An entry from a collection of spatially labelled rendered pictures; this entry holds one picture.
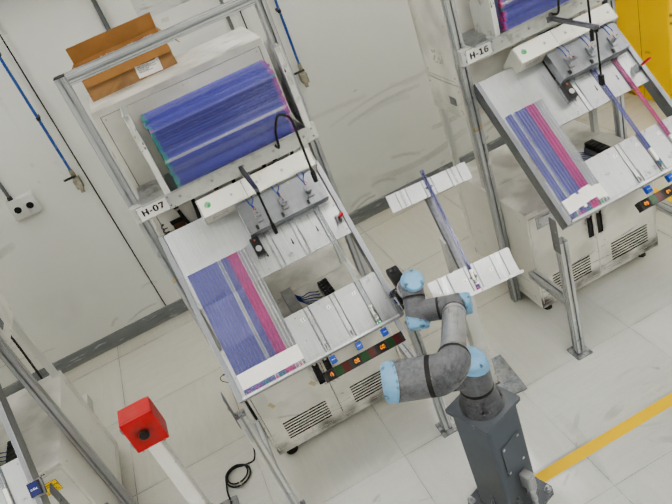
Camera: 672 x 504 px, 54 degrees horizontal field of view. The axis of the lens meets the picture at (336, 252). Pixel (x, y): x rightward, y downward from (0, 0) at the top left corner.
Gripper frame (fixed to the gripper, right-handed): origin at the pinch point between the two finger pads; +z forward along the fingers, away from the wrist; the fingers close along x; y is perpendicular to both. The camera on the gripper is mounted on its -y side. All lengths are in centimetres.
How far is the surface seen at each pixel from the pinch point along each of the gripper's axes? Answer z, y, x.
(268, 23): -33, -105, 2
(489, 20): -14, -78, 85
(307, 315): 5.3, -9.9, -33.2
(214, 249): 5, -50, -53
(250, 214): -1, -54, -35
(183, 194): -5, -72, -54
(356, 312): 5.3, -2.1, -16.2
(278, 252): 5.3, -37.1, -31.6
